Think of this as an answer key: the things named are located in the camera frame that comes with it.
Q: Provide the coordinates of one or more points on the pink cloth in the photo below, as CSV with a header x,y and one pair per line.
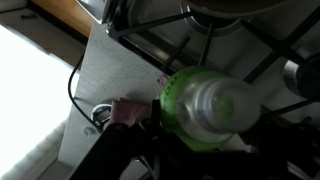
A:
x,y
128,111

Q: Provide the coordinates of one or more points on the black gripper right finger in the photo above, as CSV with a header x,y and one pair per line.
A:
x,y
293,143

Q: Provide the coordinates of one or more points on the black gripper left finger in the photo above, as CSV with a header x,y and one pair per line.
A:
x,y
113,153

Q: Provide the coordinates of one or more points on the green plastic bottle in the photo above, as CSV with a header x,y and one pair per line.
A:
x,y
200,106

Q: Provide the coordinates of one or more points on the small stainless steel pot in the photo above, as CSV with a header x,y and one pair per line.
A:
x,y
301,78

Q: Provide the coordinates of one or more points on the stainless steel gas stove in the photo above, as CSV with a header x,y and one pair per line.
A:
x,y
233,50

